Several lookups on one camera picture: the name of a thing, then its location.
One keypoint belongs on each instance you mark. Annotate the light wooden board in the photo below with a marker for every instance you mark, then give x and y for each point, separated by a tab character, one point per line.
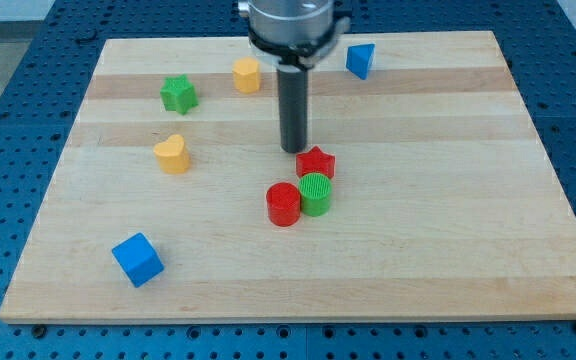
445	205

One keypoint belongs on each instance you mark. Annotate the red star block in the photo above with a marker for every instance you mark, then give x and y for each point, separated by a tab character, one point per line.
315	160

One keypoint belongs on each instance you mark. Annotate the red cylinder block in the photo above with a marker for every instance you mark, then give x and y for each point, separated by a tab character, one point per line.
283	204

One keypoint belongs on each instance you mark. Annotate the yellow hexagon block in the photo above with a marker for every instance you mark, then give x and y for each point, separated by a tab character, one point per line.
247	75

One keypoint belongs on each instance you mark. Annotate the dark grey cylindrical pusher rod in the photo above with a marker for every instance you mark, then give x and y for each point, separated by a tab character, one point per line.
293	97

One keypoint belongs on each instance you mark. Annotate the blue cube block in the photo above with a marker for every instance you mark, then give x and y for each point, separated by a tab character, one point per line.
138	259

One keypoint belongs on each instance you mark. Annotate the yellow heart block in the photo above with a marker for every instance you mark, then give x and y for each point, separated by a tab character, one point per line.
172	155

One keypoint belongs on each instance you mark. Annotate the green star block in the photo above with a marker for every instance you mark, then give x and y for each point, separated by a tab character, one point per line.
178	94

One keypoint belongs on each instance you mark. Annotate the green cylinder block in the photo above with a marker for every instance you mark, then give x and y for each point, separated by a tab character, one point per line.
316	191

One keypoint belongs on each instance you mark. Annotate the blue triangle block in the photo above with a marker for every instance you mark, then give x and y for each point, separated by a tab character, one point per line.
359	59

